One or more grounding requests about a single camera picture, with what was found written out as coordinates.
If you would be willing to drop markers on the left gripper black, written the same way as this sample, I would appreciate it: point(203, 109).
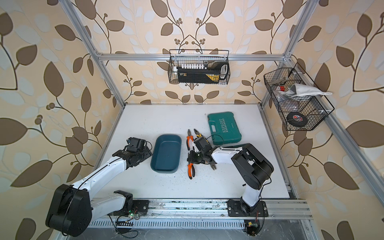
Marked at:
point(149, 153)

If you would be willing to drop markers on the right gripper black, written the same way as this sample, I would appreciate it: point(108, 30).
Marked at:
point(191, 157)

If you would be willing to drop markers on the orange long nose pliers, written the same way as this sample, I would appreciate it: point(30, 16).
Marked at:
point(191, 171)

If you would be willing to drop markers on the yellow black combination pliers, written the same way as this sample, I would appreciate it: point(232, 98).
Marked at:
point(199, 135)

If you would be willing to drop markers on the orange handled pliers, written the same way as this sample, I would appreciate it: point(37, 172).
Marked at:
point(190, 141)

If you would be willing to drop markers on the teal plastic storage box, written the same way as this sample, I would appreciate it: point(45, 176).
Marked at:
point(167, 152)

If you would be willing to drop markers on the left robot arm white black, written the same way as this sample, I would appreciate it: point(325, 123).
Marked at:
point(74, 207)

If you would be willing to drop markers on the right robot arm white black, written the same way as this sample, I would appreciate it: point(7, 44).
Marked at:
point(253, 167)

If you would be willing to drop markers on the black yellow tool box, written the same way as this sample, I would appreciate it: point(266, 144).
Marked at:
point(217, 73)

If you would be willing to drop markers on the green tool case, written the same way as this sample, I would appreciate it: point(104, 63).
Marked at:
point(223, 128)

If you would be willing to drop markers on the black red wheel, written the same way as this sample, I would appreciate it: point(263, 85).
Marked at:
point(297, 119)

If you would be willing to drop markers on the grey cloth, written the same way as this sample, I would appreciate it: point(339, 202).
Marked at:
point(299, 90)

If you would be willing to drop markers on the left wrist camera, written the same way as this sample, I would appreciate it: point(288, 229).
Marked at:
point(135, 145)

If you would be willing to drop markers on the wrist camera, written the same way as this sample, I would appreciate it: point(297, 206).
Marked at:
point(203, 145)
point(135, 145)

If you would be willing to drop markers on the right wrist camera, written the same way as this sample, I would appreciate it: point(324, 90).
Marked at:
point(203, 145)

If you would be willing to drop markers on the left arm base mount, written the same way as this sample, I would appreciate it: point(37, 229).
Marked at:
point(133, 209)

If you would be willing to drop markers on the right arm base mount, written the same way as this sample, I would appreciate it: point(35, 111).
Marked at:
point(238, 208)

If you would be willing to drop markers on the back wire basket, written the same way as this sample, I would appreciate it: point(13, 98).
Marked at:
point(194, 57)

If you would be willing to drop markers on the wire basket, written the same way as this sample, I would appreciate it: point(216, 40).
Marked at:
point(315, 108)
point(194, 57)

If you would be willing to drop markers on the right wire basket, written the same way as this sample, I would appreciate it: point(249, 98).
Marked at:
point(315, 108)

